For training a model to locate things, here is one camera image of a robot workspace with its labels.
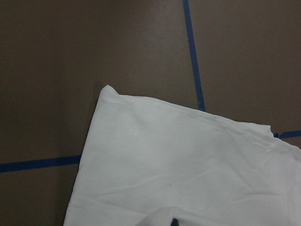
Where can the white long-sleeve printed shirt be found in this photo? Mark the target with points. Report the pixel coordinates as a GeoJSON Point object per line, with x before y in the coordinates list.
{"type": "Point", "coordinates": [146, 162]}

